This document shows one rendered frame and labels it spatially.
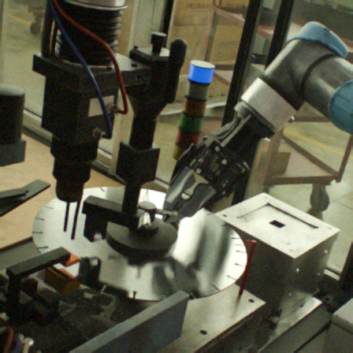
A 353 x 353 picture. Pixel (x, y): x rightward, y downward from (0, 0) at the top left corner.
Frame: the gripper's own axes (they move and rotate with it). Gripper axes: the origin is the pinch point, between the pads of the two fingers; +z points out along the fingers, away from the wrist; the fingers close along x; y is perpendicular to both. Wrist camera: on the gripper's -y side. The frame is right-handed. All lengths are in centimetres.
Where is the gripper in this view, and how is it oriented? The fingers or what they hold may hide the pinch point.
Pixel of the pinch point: (169, 213)
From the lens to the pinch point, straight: 98.0
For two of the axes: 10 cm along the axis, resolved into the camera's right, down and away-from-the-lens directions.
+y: 0.2, 2.2, -9.8
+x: 7.6, 6.3, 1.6
